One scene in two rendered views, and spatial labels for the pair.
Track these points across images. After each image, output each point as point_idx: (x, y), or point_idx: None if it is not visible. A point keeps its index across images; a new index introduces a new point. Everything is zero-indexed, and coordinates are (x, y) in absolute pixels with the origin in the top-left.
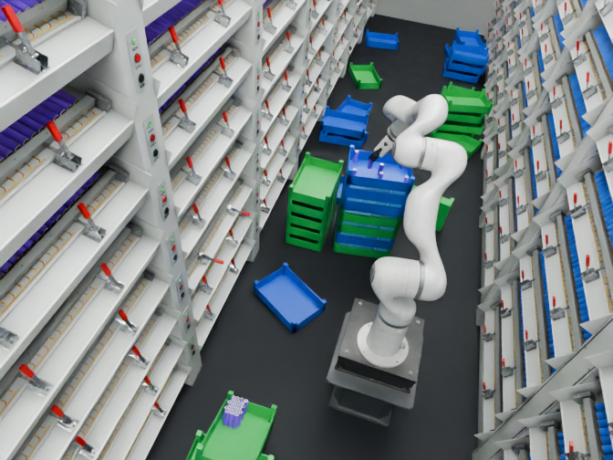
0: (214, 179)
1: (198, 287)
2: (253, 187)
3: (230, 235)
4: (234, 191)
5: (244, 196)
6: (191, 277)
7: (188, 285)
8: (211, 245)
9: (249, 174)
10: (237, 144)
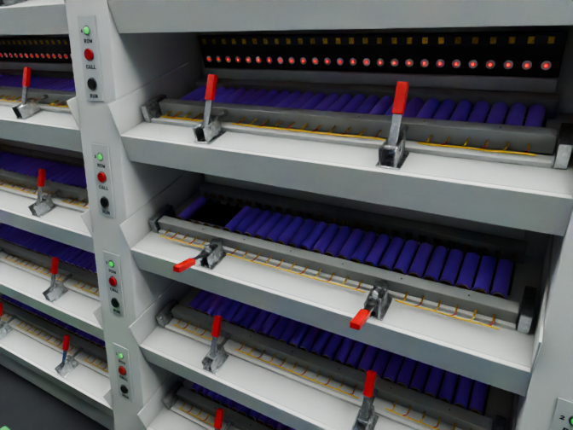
0: (363, 140)
1: (223, 345)
2: (531, 365)
3: (391, 415)
4: (459, 296)
5: (467, 341)
6: (170, 246)
7: (155, 243)
8: (251, 270)
9: (547, 305)
10: (558, 144)
